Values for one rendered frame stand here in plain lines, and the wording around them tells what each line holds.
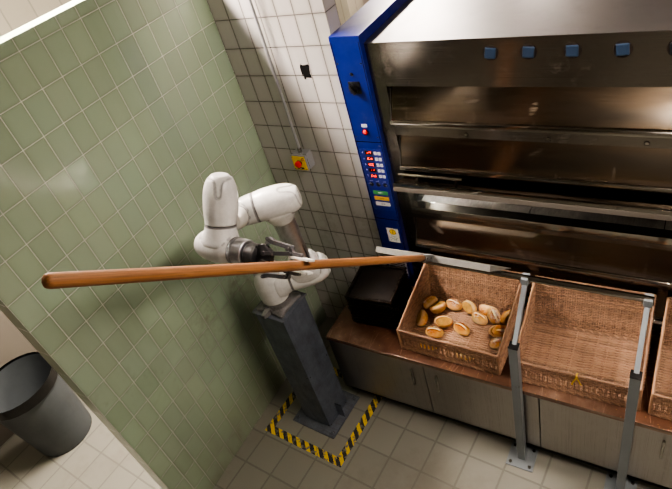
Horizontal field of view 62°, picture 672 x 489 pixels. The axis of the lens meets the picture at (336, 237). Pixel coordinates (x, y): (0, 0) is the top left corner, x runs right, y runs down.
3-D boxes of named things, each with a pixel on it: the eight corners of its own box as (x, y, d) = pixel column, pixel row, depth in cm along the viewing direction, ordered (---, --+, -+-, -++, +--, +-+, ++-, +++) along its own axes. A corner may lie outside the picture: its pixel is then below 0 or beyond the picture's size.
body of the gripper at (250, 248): (258, 240, 179) (281, 245, 174) (255, 266, 180) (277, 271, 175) (242, 240, 173) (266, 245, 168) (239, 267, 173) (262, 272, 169)
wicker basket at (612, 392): (534, 309, 305) (533, 273, 288) (652, 331, 277) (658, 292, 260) (511, 380, 275) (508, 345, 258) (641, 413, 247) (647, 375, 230)
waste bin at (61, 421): (63, 398, 423) (15, 348, 386) (111, 407, 404) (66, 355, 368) (19, 457, 390) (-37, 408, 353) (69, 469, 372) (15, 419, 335)
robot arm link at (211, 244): (223, 270, 176) (223, 229, 173) (188, 261, 184) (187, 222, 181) (246, 262, 185) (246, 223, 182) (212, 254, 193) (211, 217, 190)
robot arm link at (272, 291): (260, 289, 300) (246, 259, 287) (292, 279, 300) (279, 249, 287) (262, 310, 288) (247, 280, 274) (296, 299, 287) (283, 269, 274)
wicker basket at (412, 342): (432, 287, 336) (426, 253, 320) (528, 308, 307) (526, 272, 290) (399, 348, 307) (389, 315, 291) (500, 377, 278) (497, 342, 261)
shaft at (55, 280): (47, 291, 97) (49, 274, 97) (37, 287, 99) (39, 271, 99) (424, 261, 244) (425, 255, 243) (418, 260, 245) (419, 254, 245)
